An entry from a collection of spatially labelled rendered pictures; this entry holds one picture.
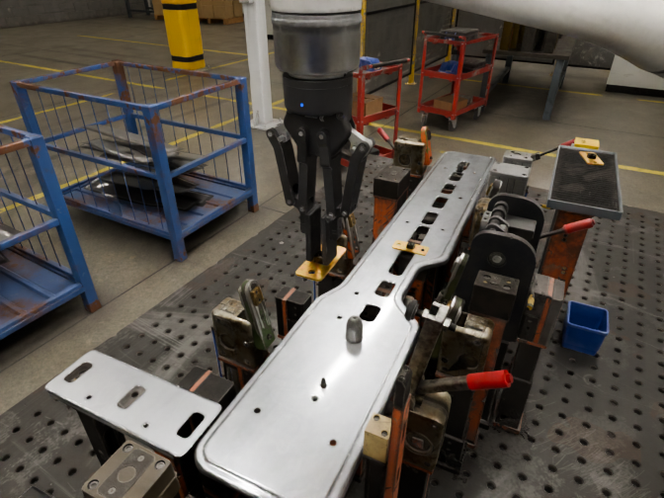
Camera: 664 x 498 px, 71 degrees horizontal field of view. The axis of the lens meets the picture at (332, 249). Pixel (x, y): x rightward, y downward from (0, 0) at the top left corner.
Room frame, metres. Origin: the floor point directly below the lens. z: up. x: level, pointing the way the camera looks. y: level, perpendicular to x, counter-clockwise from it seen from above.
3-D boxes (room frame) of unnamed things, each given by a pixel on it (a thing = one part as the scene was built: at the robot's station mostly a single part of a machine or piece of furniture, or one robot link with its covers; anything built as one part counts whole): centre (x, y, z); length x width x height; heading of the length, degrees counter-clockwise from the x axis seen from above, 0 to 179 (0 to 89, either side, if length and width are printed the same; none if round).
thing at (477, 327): (0.60, -0.24, 0.88); 0.11 x 0.09 x 0.37; 64
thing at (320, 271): (0.52, 0.01, 1.25); 0.08 x 0.04 x 0.01; 155
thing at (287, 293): (0.77, 0.08, 0.84); 0.11 x 0.08 x 0.29; 64
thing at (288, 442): (0.96, -0.19, 1.00); 1.38 x 0.22 x 0.02; 154
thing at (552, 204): (1.00, -0.59, 1.16); 0.37 x 0.14 x 0.02; 154
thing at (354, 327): (0.63, -0.04, 1.02); 0.03 x 0.03 x 0.07
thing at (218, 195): (3.00, 1.26, 0.47); 1.20 x 0.80 x 0.95; 61
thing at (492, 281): (0.64, -0.28, 0.91); 0.07 x 0.05 x 0.42; 64
